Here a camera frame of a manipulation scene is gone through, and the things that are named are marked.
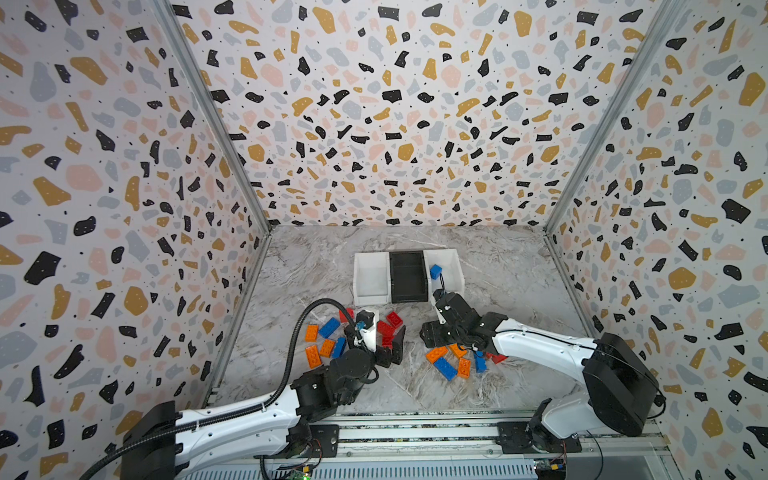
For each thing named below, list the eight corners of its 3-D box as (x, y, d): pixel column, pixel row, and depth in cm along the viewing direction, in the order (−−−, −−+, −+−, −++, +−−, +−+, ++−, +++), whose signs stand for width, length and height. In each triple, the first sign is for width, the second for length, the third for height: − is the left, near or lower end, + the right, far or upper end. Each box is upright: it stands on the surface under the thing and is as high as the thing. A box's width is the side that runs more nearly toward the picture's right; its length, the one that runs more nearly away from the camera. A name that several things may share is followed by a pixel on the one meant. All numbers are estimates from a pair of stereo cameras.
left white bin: (351, 307, 101) (349, 295, 95) (357, 264, 113) (355, 251, 107) (390, 307, 101) (389, 295, 95) (391, 264, 113) (391, 251, 107)
